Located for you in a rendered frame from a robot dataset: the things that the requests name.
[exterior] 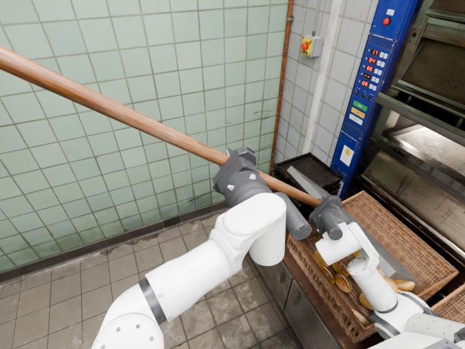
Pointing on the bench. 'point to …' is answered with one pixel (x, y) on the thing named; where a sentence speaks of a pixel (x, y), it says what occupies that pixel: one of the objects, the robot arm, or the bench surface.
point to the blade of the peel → (386, 262)
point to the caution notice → (347, 155)
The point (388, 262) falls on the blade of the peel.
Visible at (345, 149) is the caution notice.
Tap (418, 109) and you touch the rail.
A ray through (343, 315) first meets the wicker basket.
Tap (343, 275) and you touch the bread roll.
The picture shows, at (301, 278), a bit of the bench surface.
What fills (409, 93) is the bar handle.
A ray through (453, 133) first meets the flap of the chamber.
